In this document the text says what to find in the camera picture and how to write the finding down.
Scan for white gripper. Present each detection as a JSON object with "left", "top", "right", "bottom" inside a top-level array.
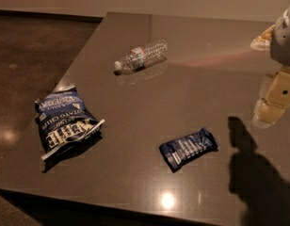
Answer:
[{"left": 250, "top": 6, "right": 290, "bottom": 129}]

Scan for blue rxbar wrapper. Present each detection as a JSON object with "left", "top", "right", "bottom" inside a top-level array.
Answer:
[{"left": 159, "top": 127, "right": 219, "bottom": 172}]

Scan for clear plastic water bottle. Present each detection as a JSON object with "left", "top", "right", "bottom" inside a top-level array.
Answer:
[{"left": 114, "top": 40, "right": 168, "bottom": 74}]

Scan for blue kettle chips bag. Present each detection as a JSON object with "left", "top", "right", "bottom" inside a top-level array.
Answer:
[{"left": 35, "top": 85, "right": 105, "bottom": 161}]

